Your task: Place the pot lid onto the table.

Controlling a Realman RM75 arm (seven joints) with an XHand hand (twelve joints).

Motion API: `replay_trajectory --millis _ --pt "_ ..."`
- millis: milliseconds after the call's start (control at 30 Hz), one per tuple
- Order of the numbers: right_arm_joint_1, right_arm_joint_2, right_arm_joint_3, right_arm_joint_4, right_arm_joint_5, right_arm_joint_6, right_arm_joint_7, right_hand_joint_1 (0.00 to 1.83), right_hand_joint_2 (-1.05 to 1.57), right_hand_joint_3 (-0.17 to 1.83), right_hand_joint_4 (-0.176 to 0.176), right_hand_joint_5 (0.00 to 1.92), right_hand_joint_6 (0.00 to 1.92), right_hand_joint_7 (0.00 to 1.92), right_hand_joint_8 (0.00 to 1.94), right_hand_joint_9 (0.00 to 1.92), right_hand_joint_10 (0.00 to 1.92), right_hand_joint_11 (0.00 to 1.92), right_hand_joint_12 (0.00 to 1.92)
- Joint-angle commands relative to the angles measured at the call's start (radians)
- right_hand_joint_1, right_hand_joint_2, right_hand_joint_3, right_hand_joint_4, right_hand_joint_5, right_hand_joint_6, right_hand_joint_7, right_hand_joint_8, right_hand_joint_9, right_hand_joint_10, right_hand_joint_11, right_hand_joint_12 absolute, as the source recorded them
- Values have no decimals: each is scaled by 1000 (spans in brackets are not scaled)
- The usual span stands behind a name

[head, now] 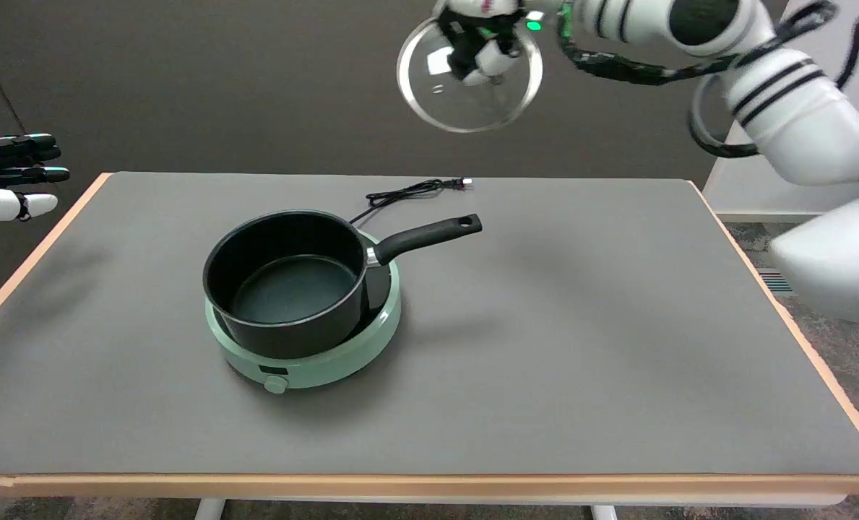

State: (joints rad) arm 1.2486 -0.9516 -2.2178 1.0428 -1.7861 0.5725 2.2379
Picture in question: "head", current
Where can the round glass pot lid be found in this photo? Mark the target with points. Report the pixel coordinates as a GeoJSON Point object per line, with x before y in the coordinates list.
{"type": "Point", "coordinates": [443, 79]}

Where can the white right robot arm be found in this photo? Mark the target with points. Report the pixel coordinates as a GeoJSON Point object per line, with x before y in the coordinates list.
{"type": "Point", "coordinates": [797, 108]}

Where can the grey table mat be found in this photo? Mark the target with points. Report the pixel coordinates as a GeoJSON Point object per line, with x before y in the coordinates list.
{"type": "Point", "coordinates": [545, 347]}

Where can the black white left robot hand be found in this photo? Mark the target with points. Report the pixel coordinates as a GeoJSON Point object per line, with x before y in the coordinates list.
{"type": "Point", "coordinates": [10, 177]}

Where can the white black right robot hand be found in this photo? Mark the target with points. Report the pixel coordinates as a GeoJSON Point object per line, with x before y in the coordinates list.
{"type": "Point", "coordinates": [484, 36]}

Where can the mint green electric hot plate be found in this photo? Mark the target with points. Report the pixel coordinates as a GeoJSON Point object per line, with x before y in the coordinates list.
{"type": "Point", "coordinates": [371, 339]}

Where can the white table leg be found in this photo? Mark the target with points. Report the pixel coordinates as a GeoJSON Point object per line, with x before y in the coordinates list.
{"type": "Point", "coordinates": [209, 508]}
{"type": "Point", "coordinates": [604, 512]}

